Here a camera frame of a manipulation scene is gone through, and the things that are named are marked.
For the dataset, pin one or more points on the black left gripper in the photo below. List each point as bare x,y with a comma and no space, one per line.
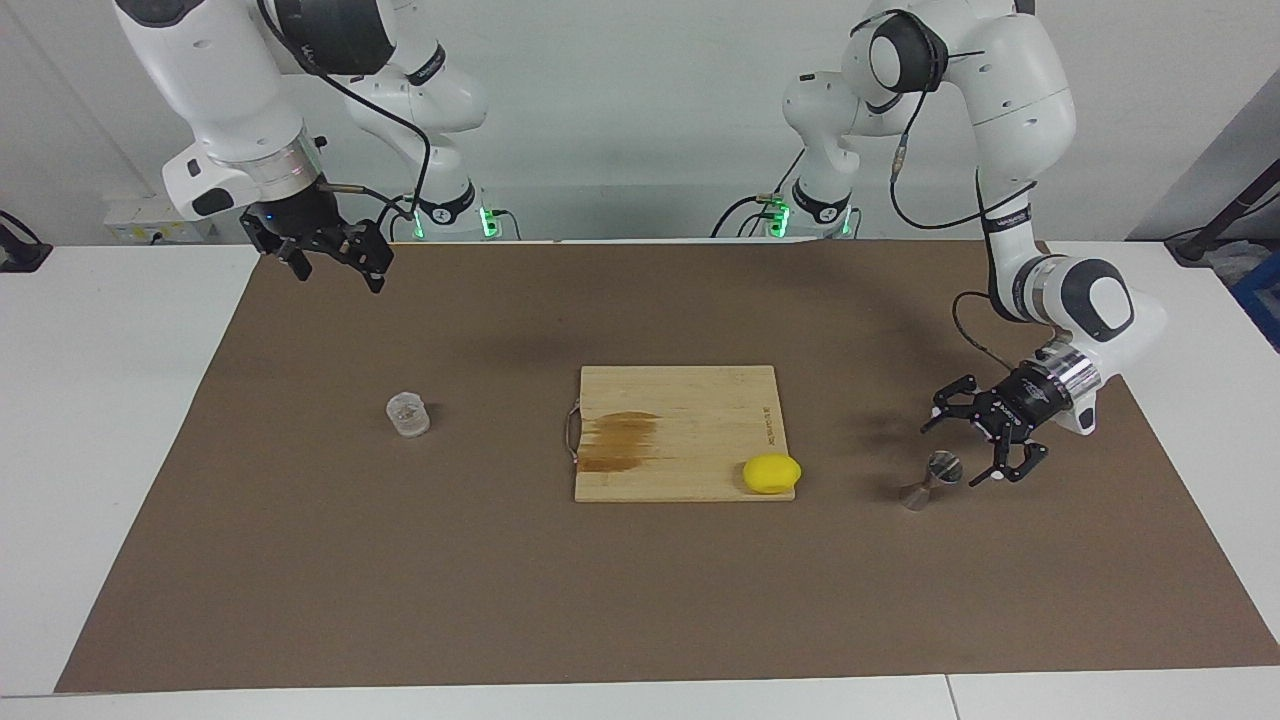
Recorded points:
1030,405

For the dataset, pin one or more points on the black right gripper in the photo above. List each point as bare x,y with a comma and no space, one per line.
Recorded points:
295,222

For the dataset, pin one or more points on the steel jigger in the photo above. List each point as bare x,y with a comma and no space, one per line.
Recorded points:
930,482

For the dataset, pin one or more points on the clear plastic cup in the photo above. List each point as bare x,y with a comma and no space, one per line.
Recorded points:
408,416

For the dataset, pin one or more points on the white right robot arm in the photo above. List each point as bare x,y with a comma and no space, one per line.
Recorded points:
230,90

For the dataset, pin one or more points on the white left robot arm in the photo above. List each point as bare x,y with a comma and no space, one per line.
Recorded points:
1020,90

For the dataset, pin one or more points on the yellow lemon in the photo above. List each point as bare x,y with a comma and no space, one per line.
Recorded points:
771,474

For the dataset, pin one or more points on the blue crate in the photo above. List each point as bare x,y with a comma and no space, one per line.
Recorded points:
1262,295

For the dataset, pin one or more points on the wooden cutting board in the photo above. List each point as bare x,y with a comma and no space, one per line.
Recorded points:
690,430

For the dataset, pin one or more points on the black stand pole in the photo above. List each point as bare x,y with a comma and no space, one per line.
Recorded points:
1230,215

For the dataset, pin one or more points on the brown table mat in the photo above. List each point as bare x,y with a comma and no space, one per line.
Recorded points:
400,580

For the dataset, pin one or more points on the white wall socket box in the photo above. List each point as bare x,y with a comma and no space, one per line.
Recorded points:
150,220

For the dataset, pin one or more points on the black clamp mount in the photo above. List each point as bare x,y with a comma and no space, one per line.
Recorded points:
20,255

